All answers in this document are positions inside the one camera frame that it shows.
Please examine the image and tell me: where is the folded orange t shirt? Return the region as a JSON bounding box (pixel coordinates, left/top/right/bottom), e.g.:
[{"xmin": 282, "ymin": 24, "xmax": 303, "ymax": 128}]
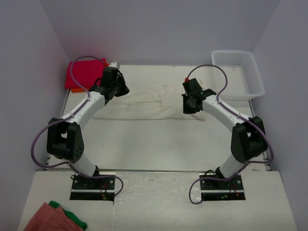
[{"xmin": 71, "ymin": 88, "xmax": 85, "ymax": 93}]

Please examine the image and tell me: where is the green cloth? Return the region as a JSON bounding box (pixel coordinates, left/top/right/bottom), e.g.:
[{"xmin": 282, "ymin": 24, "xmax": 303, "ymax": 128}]
[{"xmin": 48, "ymin": 201, "xmax": 88, "ymax": 231}]

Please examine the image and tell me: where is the white plastic basket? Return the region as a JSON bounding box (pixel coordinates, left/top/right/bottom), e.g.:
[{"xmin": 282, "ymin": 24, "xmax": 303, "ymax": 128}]
[{"xmin": 211, "ymin": 50, "xmax": 265, "ymax": 101}]

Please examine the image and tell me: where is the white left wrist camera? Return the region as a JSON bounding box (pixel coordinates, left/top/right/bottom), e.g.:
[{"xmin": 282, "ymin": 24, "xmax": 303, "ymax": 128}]
[{"xmin": 104, "ymin": 62, "xmax": 120, "ymax": 69}]

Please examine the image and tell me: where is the folded pink t shirt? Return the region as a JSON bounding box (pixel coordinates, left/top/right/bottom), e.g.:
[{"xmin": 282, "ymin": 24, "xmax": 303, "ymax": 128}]
[{"xmin": 64, "ymin": 59, "xmax": 106, "ymax": 89}]

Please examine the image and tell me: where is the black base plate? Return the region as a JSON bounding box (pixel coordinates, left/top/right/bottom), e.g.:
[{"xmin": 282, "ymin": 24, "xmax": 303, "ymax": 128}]
[
  {"xmin": 70, "ymin": 173, "xmax": 115, "ymax": 202},
  {"xmin": 200, "ymin": 175, "xmax": 245, "ymax": 201}
]

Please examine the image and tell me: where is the salmon pink cloth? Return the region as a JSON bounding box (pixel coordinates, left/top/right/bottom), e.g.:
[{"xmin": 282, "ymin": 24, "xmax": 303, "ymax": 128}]
[{"xmin": 24, "ymin": 203, "xmax": 83, "ymax": 231}]

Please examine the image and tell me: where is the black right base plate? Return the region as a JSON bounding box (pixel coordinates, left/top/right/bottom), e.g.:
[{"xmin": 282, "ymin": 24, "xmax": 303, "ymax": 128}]
[{"xmin": 200, "ymin": 175, "xmax": 245, "ymax": 201}]

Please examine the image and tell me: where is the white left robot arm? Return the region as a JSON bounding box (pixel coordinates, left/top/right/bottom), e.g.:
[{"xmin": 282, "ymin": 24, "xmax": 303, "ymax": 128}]
[{"xmin": 47, "ymin": 66, "xmax": 129, "ymax": 189}]

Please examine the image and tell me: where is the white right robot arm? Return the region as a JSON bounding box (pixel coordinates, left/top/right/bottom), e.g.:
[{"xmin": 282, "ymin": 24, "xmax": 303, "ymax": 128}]
[{"xmin": 182, "ymin": 78, "xmax": 268, "ymax": 189}]

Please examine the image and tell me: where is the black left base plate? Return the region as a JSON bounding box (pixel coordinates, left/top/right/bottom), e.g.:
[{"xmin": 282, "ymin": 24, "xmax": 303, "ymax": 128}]
[{"xmin": 70, "ymin": 173, "xmax": 115, "ymax": 202}]

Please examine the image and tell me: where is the white t shirt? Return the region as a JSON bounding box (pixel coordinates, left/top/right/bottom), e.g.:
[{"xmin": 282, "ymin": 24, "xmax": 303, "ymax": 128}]
[{"xmin": 93, "ymin": 85, "xmax": 206, "ymax": 121}]

